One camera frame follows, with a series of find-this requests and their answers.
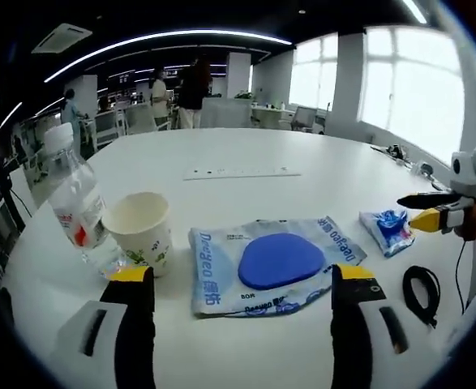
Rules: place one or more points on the blue tissue pack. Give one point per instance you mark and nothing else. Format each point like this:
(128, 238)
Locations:
(387, 231)

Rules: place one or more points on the white paper cup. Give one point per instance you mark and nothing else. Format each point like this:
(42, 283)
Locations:
(140, 231)

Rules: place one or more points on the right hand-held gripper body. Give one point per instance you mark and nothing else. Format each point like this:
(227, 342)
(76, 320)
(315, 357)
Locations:
(466, 170)

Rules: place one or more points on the grey office chair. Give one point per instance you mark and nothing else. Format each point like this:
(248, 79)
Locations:
(305, 118)

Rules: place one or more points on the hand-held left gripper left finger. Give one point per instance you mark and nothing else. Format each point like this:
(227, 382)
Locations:
(136, 324)

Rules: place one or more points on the blue wet wipes pack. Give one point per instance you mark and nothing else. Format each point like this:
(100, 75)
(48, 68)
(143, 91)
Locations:
(278, 263)

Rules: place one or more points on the white tabletop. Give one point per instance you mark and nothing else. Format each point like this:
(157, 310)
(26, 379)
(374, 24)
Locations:
(241, 150)

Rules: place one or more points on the ceiling air conditioner vent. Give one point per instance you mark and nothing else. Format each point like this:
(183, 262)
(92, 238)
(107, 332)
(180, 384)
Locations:
(61, 37)

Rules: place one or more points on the long ceiling light strip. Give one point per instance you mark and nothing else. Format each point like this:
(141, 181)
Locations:
(160, 37)

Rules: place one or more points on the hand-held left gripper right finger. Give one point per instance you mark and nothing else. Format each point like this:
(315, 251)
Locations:
(349, 324)

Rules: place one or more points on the large bright window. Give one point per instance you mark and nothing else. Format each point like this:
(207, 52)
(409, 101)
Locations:
(416, 89)
(314, 77)

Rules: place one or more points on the white office chair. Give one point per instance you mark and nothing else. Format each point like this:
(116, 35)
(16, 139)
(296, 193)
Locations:
(107, 127)

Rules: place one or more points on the clear water bottle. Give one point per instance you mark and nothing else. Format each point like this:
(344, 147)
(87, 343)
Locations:
(75, 198)

